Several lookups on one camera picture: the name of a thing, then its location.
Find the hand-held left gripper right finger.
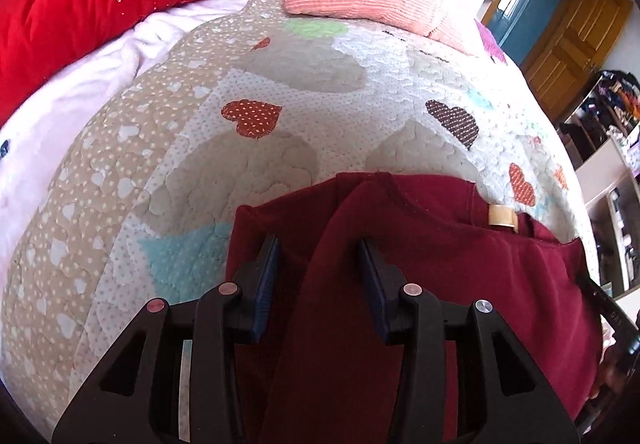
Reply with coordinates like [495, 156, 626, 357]
[355, 236, 581, 444]

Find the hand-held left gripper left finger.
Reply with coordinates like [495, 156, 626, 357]
[51, 234, 281, 444]

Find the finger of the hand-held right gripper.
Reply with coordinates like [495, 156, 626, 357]
[575, 236, 636, 340]

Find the dark red garment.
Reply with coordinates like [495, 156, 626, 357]
[227, 171, 603, 444]

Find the pile of clothes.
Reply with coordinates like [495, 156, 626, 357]
[595, 68, 640, 125]

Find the white television cabinet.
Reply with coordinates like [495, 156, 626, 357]
[575, 134, 640, 299]

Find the quilted heart-patterned bedspread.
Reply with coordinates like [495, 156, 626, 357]
[0, 0, 601, 430]

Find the wooden door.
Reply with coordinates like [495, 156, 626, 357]
[520, 0, 636, 125]

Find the white bed sheet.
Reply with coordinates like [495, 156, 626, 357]
[0, 0, 251, 275]

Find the purple pillow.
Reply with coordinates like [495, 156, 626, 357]
[472, 18, 508, 67]

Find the red floral quilt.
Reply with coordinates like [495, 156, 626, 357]
[0, 0, 291, 127]

